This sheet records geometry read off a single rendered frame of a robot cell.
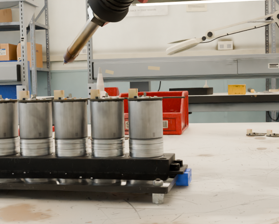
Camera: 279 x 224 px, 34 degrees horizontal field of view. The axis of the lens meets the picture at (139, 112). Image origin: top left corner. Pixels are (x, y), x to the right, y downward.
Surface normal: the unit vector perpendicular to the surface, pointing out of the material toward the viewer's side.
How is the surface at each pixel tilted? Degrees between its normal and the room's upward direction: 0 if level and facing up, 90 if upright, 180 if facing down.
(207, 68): 90
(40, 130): 90
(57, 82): 90
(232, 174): 0
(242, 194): 0
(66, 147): 90
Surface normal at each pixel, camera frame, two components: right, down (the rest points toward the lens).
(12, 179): -0.03, -1.00
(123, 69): -0.14, 0.06
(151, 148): 0.33, 0.05
